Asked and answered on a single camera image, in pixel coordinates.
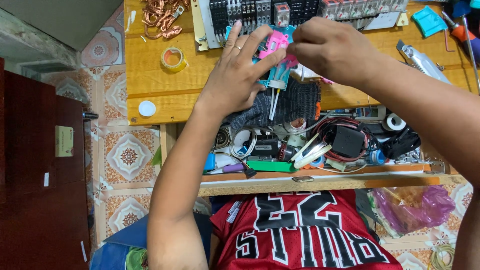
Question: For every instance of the purple battery cell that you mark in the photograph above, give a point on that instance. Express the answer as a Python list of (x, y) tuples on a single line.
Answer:
[(234, 168)]

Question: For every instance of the white bottle cap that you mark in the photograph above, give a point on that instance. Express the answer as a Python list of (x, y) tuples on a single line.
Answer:
[(147, 108)]

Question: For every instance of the person's right fingers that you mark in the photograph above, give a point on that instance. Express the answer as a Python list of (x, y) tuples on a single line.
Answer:
[(300, 47)]

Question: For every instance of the teal plastic cover piece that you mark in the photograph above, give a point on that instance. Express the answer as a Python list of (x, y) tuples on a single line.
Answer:
[(428, 20)]

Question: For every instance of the small pink plastic piece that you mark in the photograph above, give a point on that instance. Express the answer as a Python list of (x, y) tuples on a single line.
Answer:
[(327, 80)]

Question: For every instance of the dark red wooden cabinet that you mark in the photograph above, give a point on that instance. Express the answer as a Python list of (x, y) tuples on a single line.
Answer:
[(37, 187)]

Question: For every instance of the yellow tape roll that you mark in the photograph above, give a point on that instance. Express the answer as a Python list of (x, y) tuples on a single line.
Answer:
[(174, 59)]

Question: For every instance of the wooden drawer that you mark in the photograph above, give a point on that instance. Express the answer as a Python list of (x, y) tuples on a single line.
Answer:
[(337, 183)]

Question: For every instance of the white handheld meter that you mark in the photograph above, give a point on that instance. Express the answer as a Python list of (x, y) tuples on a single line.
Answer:
[(371, 112)]

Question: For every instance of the electrical panel with relays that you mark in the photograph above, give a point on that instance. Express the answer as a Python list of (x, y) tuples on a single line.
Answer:
[(262, 11)]

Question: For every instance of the purple plastic bag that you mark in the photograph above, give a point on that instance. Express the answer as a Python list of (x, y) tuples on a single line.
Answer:
[(412, 210)]

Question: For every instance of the beige label sticker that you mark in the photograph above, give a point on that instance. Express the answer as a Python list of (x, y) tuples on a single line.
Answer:
[(64, 141)]

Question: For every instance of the white plastic tweezers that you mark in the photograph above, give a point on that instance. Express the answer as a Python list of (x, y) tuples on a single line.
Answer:
[(311, 155)]

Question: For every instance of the white tape roll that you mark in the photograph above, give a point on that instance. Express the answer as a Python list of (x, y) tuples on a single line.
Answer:
[(394, 122)]

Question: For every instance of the blue plastic toy chassis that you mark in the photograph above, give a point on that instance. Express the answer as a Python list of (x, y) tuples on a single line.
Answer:
[(279, 77)]

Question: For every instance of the silver utility knife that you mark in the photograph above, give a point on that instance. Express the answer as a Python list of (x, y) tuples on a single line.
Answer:
[(423, 62)]

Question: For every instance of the green plastic piece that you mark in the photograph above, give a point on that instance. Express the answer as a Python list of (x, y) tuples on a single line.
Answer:
[(272, 166)]

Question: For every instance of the grey knitted cloth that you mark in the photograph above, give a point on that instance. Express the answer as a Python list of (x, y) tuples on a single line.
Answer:
[(296, 101)]

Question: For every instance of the long metal rod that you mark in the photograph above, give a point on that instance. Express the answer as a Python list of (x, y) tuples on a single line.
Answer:
[(470, 48)]

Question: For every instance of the pink plastic toy part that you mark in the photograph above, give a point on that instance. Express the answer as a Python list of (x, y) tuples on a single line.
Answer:
[(275, 41)]

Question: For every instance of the person's right hand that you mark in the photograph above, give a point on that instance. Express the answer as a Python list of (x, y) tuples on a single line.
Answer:
[(333, 52)]

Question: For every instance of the red basketball jersey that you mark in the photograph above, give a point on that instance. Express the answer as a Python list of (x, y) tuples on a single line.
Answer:
[(300, 232)]

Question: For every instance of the black rectangular module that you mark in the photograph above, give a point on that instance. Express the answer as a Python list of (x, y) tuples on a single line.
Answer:
[(264, 147)]

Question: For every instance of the black power adapter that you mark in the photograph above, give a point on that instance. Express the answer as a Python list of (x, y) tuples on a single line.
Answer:
[(348, 141)]

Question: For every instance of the brass metal bracket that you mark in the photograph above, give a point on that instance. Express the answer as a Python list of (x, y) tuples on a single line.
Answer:
[(198, 26)]

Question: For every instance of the small red hex key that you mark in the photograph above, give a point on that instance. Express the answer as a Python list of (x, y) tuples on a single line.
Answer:
[(447, 43)]

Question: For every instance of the blue tape roll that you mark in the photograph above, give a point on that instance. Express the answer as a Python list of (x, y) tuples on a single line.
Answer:
[(377, 157)]

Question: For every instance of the person's left hand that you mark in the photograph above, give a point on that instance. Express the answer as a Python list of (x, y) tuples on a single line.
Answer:
[(232, 82)]

